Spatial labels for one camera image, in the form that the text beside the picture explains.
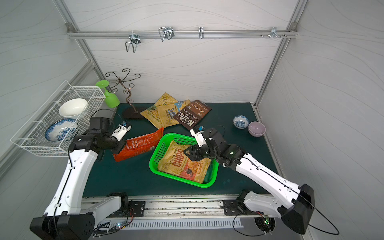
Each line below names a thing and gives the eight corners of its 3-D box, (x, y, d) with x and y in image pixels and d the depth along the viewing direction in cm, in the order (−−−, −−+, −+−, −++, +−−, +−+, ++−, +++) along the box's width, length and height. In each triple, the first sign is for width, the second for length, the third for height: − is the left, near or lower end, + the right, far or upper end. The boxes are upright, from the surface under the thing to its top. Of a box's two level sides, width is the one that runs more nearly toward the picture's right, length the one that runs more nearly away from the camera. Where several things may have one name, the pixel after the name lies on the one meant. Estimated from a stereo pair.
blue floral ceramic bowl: (234, 129, 106) (235, 126, 104) (232, 117, 113) (232, 115, 111) (249, 129, 106) (250, 126, 104) (246, 117, 113) (247, 115, 111)
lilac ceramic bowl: (248, 138, 103) (251, 132, 98) (245, 126, 109) (248, 121, 104) (264, 138, 103) (267, 132, 98) (260, 127, 109) (263, 121, 104)
